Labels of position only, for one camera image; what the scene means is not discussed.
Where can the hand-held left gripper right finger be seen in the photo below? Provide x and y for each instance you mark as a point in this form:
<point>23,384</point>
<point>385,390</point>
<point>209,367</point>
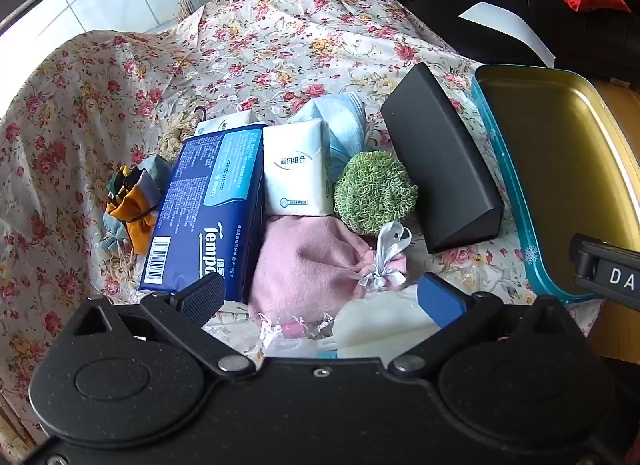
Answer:
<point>440,300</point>

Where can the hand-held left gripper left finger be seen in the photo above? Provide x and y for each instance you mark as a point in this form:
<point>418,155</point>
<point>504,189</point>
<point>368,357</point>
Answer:
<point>205,297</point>

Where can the pale blue face mask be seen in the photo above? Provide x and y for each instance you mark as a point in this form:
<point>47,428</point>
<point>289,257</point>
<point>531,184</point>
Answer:
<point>380,317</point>

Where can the blue tissue pack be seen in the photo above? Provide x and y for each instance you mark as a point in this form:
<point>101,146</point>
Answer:
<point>200,205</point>

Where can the clear plastic packet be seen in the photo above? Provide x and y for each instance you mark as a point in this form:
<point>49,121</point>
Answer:
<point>295,330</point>

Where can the pink pouch with silver ribbon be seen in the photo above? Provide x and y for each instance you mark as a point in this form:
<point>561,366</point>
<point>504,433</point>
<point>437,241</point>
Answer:
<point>300,265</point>

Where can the green knitted scrubber ball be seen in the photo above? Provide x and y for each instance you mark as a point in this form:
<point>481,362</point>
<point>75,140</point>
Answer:
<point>375,192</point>

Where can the gold and teal tin box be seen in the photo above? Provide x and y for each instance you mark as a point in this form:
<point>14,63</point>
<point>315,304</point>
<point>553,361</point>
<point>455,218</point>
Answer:
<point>550,145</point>

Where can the small white box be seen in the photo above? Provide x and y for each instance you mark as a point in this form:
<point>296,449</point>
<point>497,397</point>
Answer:
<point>295,165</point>

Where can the cream crochet lace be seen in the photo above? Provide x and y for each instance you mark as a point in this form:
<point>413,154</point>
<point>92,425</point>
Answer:
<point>180,127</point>

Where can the light blue face mask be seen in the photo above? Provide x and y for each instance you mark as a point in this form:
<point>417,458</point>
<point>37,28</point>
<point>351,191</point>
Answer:
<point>345,120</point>

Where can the orange and grey scrunchie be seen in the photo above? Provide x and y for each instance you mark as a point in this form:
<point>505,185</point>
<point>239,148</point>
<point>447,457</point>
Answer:
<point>135,210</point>

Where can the black wedge-shaped case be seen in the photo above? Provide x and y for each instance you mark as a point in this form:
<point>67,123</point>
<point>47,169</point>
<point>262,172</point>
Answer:
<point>440,160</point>

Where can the floral tablecloth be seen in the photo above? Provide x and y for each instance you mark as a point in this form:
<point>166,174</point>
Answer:
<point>275,45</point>

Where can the black sofa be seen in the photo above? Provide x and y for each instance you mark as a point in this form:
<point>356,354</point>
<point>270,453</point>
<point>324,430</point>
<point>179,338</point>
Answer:
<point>445,35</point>

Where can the white paper sheet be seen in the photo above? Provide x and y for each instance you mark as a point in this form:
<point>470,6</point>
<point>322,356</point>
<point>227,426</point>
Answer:
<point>500,25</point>

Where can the dried grass bundle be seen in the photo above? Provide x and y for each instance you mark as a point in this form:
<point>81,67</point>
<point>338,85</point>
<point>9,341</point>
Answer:
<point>184,5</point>

